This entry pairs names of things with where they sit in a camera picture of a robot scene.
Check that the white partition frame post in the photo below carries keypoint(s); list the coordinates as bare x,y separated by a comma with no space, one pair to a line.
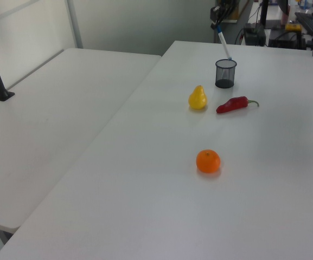
75,24

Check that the black keyboard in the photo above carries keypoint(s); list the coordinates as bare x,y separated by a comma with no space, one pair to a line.
308,21

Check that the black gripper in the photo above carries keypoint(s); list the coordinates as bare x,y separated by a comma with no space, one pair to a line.
228,2

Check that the pink bottle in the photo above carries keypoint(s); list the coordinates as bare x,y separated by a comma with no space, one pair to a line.
285,16

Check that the small black box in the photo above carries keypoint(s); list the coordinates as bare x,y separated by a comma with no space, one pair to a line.
254,35

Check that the white side table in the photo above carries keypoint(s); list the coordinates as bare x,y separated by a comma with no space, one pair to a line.
50,122

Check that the black equipment box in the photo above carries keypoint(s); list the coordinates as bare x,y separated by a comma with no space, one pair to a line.
286,39

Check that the yellow toy pear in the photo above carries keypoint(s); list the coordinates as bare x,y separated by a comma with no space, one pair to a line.
198,100

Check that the black tripod pole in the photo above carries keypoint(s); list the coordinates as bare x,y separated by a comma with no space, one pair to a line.
264,13

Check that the red toy chili pepper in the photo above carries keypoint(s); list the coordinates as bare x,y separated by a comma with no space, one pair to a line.
232,105

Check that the blue white marker pen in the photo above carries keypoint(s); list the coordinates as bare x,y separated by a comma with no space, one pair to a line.
224,43

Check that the orange toy tangerine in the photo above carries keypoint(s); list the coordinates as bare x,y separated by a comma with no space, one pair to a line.
208,161

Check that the black mesh pen cup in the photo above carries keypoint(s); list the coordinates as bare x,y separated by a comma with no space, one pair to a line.
225,74

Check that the yellow device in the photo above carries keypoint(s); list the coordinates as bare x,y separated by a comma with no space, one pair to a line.
293,27

